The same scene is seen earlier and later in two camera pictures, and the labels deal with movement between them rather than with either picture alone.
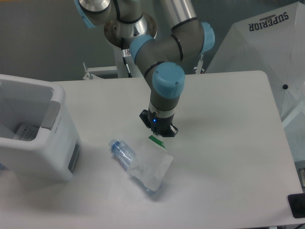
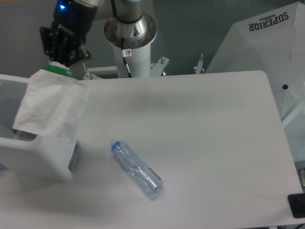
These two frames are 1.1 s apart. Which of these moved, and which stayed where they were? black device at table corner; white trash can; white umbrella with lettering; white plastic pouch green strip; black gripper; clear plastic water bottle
Moved: black gripper; white plastic pouch green strip
Stayed: white umbrella with lettering; clear plastic water bottle; white trash can; black device at table corner
